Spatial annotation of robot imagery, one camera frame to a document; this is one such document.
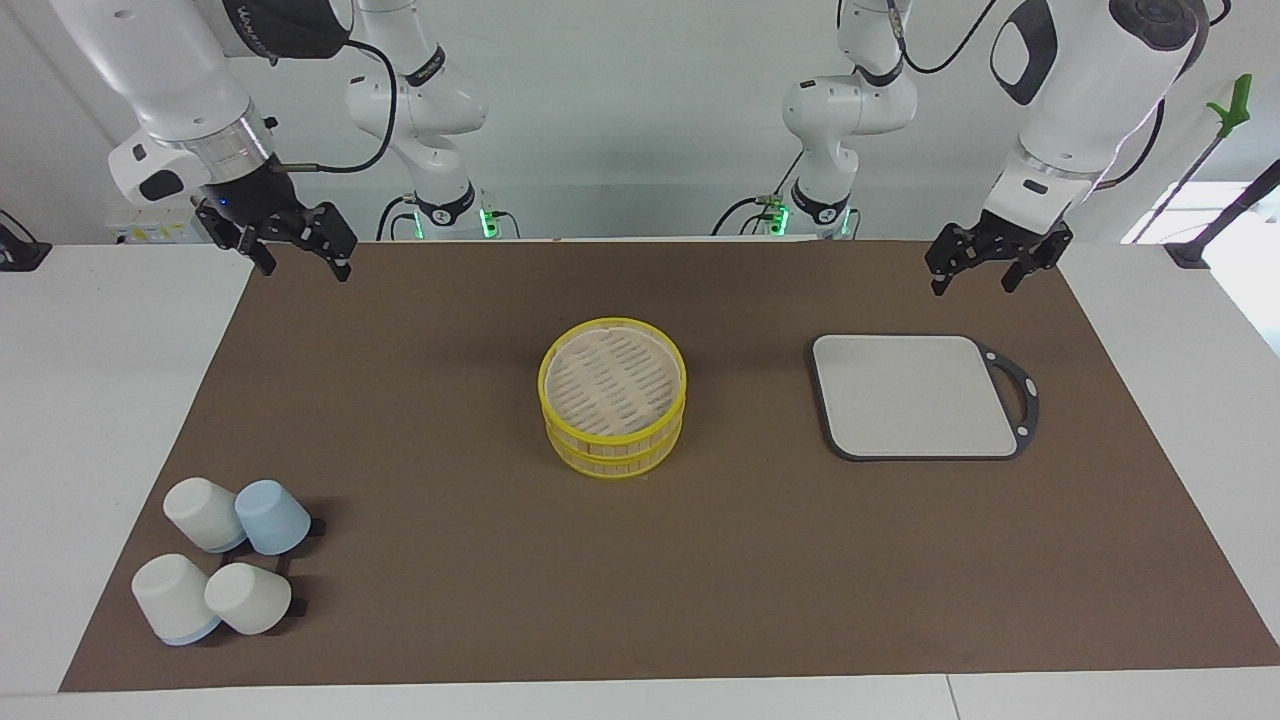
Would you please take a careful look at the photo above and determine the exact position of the black device with cable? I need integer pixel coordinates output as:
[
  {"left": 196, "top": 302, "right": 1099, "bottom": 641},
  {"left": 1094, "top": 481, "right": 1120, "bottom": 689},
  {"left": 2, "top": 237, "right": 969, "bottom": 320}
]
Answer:
[{"left": 0, "top": 208, "right": 53, "bottom": 273}]

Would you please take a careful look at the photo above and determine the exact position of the black base cable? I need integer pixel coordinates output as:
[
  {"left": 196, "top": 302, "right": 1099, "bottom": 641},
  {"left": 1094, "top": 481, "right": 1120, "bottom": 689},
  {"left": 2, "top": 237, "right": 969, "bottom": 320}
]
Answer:
[
  {"left": 376, "top": 194, "right": 416, "bottom": 242},
  {"left": 712, "top": 150, "right": 806, "bottom": 239}
]

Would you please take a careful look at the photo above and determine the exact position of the yellow rimmed bamboo steamer tier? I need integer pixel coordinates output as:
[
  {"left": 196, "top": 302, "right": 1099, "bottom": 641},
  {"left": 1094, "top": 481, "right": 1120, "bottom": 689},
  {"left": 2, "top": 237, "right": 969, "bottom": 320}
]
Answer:
[{"left": 537, "top": 317, "right": 689, "bottom": 461}]

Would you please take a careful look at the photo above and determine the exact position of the black cup rack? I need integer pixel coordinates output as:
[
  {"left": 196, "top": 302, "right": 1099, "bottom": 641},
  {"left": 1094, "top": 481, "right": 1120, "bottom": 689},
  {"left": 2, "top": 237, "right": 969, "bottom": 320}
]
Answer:
[{"left": 225, "top": 515, "right": 327, "bottom": 619}]

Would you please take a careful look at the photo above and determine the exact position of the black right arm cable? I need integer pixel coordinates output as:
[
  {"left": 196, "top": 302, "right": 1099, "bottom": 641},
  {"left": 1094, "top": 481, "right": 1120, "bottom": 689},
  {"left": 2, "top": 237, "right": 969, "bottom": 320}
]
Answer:
[{"left": 275, "top": 38, "right": 401, "bottom": 176}]

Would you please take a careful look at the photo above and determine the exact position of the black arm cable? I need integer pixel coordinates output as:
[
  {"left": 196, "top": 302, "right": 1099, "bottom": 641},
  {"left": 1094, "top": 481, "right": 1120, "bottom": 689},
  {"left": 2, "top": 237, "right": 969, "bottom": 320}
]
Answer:
[
  {"left": 893, "top": 0, "right": 1229, "bottom": 193},
  {"left": 275, "top": 38, "right": 401, "bottom": 176}
]

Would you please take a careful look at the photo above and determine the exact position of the white plastic cup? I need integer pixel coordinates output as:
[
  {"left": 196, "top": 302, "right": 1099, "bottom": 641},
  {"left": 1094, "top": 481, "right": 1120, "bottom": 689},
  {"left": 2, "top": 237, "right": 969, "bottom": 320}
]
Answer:
[
  {"left": 131, "top": 553, "right": 223, "bottom": 647},
  {"left": 204, "top": 562, "right": 293, "bottom": 636},
  {"left": 163, "top": 477, "right": 248, "bottom": 554}
]

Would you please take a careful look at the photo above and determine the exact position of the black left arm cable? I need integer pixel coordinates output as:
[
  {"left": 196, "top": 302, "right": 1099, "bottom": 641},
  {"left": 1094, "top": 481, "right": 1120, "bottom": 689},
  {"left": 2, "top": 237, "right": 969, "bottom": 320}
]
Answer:
[{"left": 893, "top": 0, "right": 1229, "bottom": 193}]

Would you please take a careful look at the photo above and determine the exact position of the light blue plastic cup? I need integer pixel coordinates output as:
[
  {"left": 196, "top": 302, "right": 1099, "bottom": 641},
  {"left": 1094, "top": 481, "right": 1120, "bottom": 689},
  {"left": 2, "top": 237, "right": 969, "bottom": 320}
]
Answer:
[{"left": 234, "top": 480, "right": 312, "bottom": 557}]

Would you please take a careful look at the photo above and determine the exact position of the white box with yellow label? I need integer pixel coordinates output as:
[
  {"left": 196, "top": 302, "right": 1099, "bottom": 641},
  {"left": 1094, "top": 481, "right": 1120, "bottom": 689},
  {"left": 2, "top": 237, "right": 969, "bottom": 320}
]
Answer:
[{"left": 103, "top": 194, "right": 218, "bottom": 245}]

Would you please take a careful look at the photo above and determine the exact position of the black slanted stand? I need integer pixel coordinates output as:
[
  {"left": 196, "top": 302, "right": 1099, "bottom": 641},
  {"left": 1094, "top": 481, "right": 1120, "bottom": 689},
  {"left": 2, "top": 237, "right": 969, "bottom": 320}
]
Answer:
[{"left": 1163, "top": 158, "right": 1280, "bottom": 269}]

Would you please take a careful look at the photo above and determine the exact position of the yellow rimmed bamboo steamer base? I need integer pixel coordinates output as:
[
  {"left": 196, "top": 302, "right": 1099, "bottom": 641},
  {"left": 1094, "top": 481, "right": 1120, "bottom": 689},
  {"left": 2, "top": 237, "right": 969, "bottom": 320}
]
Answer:
[{"left": 546, "top": 440, "right": 687, "bottom": 482}]

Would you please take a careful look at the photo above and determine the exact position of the grey cutting board with handle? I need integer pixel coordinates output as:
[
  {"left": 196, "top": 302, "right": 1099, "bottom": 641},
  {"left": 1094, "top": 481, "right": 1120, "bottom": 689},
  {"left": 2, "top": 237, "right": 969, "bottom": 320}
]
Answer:
[{"left": 811, "top": 333, "right": 1041, "bottom": 462}]

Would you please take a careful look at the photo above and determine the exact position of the green tipped thin pole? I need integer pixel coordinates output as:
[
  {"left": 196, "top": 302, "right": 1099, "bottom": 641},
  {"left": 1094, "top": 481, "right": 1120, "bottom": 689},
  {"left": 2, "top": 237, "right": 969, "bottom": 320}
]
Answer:
[{"left": 1130, "top": 73, "right": 1254, "bottom": 244}]

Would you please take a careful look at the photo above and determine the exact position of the brown table mat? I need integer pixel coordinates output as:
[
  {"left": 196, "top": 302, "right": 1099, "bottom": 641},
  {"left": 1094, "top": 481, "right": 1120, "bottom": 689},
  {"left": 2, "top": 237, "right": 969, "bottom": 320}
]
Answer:
[{"left": 58, "top": 240, "right": 1280, "bottom": 693}]

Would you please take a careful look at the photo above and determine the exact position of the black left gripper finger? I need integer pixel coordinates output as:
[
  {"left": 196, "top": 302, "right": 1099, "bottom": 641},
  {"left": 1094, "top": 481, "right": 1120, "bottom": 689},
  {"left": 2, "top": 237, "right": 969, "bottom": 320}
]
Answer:
[
  {"left": 1000, "top": 228, "right": 1074, "bottom": 295},
  {"left": 924, "top": 225, "right": 963, "bottom": 299}
]

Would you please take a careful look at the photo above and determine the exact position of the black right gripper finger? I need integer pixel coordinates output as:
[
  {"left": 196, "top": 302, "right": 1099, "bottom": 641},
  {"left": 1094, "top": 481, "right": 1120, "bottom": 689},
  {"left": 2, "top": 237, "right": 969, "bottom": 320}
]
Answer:
[
  {"left": 298, "top": 202, "right": 359, "bottom": 285},
  {"left": 235, "top": 222, "right": 279, "bottom": 279}
]

